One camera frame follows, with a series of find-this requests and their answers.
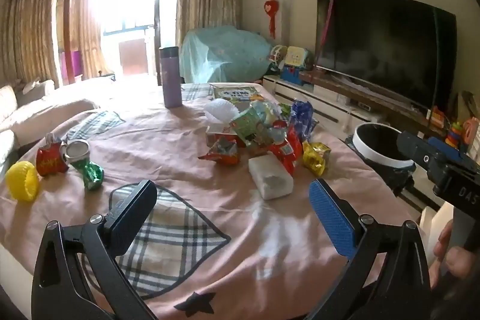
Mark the green drink carton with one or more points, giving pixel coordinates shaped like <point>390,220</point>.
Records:
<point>250,128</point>

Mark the white-rimmed black trash bin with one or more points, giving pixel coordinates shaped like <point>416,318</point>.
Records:
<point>376,145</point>

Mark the white TV cabinet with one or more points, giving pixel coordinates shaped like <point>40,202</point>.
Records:
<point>334,114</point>

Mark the rainbow stacking ring toy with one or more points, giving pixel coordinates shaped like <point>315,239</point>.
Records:
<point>454,135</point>

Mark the yellow foam fruit net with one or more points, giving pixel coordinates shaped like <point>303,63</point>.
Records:
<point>23,181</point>

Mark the children's picture book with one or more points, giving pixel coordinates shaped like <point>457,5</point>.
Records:
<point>236,94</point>

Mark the orange-red snack bag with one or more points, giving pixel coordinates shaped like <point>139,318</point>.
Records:
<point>224,152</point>

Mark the purple thermos bottle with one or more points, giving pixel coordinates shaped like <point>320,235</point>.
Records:
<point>170,77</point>

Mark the white tissue pack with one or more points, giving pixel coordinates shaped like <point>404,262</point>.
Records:
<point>272,180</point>

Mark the person's right hand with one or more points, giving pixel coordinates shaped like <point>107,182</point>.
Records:
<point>458,260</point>

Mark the crushed red drink can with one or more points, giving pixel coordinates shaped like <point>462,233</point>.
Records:
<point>49,159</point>

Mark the beige sofa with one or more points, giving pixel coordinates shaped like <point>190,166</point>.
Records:
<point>30,111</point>

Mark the pink patchwork tablecloth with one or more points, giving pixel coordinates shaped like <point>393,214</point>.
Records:
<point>213,247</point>

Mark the large black television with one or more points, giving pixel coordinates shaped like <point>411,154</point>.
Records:
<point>403,46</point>

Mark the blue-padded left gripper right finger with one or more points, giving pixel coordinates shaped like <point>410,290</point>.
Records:
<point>386,275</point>

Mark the colourful toy cash register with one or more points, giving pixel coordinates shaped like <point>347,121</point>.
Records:
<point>289,61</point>

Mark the crushed green drink can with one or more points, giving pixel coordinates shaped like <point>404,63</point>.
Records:
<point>76,153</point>

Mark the left beige curtain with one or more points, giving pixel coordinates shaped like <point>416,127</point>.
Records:
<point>29,48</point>

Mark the red snack bag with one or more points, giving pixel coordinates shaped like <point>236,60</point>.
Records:
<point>285,145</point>

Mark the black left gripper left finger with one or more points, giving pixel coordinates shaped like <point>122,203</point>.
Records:
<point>76,275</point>

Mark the yellow snack wrapper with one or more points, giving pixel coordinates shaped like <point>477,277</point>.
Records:
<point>316,157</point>

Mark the teal cloth-covered furniture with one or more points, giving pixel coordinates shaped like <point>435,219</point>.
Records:
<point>223,54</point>

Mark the blue snack wrapper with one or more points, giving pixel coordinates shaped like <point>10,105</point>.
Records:
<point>302,120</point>

